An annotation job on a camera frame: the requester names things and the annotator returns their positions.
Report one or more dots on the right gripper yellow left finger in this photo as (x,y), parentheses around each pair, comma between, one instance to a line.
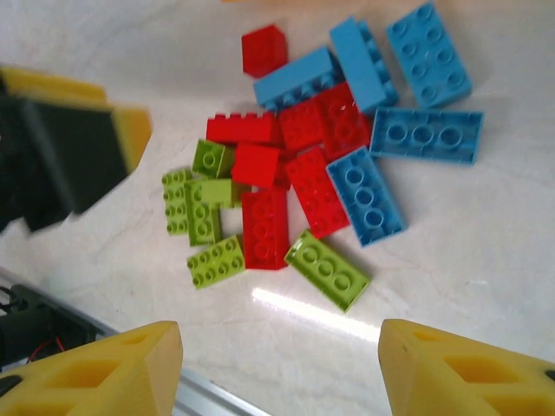
(143,390)

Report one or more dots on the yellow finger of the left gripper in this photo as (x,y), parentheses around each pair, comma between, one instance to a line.
(52,86)
(86,156)

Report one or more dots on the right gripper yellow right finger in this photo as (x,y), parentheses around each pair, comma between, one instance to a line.
(416,377)

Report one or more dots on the small green lego brick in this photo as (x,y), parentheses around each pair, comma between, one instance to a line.
(219,190)
(210,158)

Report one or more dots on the small red lego brick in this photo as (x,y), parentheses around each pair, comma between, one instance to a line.
(256,167)
(264,50)

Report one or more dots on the blue lego brick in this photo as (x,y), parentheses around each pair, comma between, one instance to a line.
(366,197)
(355,65)
(427,56)
(422,135)
(295,76)

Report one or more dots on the long aluminium mounting rail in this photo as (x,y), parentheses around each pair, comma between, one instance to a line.
(217,396)

